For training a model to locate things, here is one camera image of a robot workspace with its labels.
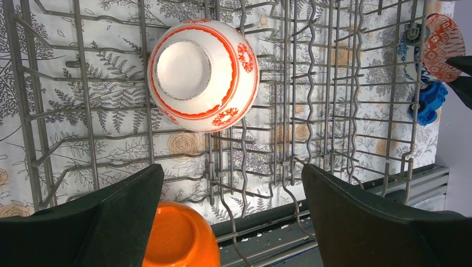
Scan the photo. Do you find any blue white zigzag bowl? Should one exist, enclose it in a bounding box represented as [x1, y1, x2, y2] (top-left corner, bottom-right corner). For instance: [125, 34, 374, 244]
[423, 13, 466, 82]

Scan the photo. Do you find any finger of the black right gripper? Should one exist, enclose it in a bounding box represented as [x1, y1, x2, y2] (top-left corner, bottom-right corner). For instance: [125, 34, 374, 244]
[446, 56, 471, 110]

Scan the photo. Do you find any white red patterned bowl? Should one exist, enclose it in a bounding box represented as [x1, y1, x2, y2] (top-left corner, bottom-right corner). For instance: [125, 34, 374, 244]
[146, 18, 260, 132]

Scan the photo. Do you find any orange bowl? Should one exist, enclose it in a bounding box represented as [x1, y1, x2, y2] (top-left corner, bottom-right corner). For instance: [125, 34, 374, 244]
[142, 201, 220, 266]

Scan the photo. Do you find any white blue floral bowl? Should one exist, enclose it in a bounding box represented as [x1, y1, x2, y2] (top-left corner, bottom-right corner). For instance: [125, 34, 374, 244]
[397, 40, 439, 84]

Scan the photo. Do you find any grey wire dish rack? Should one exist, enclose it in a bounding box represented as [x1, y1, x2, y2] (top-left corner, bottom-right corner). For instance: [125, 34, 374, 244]
[2, 0, 432, 267]

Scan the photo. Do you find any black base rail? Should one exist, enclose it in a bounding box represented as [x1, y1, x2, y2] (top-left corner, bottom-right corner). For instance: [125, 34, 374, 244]
[212, 164, 450, 266]

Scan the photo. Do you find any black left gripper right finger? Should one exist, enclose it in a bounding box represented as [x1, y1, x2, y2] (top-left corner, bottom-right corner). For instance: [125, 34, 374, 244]
[302, 164, 471, 266]

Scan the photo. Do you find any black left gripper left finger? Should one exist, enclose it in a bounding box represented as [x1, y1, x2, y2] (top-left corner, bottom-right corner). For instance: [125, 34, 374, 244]
[1, 164, 164, 266]

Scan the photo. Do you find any blue plastic toy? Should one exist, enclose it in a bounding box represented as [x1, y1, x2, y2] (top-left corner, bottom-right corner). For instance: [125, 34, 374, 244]
[417, 82, 448, 126]

